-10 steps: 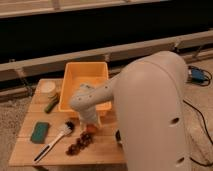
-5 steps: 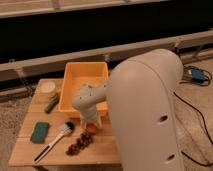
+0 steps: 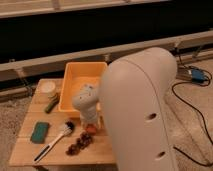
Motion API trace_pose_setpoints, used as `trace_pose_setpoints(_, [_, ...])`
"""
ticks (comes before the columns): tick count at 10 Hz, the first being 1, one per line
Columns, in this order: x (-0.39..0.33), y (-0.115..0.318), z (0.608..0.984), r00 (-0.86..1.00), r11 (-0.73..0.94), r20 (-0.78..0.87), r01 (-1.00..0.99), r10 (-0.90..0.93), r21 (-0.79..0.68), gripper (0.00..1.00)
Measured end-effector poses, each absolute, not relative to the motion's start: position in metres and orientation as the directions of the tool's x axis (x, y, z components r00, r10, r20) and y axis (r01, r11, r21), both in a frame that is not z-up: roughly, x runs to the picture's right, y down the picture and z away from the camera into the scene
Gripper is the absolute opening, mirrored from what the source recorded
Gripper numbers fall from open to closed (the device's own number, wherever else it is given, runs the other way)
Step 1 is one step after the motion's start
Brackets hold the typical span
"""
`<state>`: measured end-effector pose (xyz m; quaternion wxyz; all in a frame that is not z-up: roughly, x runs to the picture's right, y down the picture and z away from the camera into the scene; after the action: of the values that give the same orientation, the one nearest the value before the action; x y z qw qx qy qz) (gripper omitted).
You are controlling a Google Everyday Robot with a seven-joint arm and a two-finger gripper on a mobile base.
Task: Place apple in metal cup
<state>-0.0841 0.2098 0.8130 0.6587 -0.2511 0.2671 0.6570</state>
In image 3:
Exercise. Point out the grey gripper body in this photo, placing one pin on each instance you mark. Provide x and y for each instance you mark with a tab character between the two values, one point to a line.
90	118

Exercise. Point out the blue power box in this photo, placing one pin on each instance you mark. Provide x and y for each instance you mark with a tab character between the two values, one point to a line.
197	75

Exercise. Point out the green sponge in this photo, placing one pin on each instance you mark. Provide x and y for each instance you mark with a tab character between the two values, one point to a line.
39	132

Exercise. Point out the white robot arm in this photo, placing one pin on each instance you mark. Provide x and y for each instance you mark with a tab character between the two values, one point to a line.
131	97

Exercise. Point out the white round bowl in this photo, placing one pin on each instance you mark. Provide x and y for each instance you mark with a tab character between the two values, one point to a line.
48	87

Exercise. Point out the green cucumber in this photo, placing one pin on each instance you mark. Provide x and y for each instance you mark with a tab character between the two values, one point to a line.
51	105

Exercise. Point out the red apple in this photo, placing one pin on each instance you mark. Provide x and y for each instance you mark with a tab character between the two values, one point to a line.
91	129

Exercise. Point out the yellow plastic bin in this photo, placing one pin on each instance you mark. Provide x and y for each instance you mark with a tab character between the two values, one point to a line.
76	75

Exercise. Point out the dark grape bunch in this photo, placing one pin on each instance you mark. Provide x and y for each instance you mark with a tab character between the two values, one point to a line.
81	143

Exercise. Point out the white dish brush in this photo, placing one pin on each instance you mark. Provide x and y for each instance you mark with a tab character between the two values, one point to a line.
66	129

